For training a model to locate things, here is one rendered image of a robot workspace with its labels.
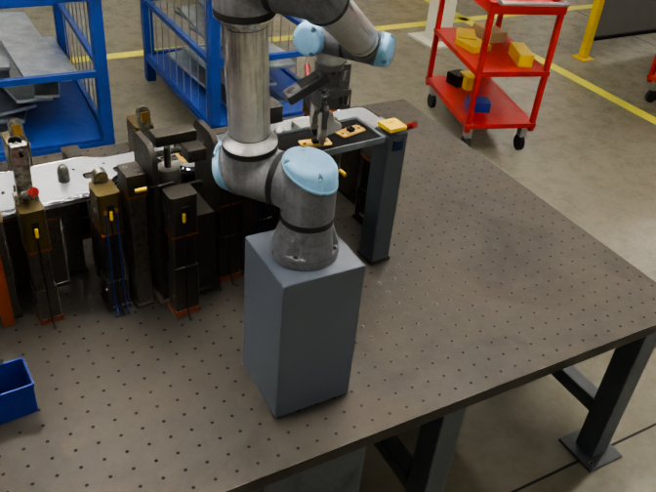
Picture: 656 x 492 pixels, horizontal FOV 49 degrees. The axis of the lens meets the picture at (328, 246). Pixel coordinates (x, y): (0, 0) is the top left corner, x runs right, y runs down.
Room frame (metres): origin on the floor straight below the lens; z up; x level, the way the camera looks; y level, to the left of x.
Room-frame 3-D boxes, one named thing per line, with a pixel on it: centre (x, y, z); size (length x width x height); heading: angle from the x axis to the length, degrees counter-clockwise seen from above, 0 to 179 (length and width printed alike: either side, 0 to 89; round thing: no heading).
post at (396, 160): (1.87, -0.15, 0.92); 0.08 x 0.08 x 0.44; 36
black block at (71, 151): (1.84, 0.77, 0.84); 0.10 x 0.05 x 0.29; 36
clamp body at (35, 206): (1.43, 0.72, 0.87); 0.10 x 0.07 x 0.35; 36
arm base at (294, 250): (1.30, 0.05, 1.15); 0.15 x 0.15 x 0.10
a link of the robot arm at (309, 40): (1.61, 0.06, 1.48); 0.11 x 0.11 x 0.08; 69
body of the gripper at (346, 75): (1.71, 0.03, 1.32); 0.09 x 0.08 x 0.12; 115
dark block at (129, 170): (1.54, 0.50, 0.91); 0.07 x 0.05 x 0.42; 36
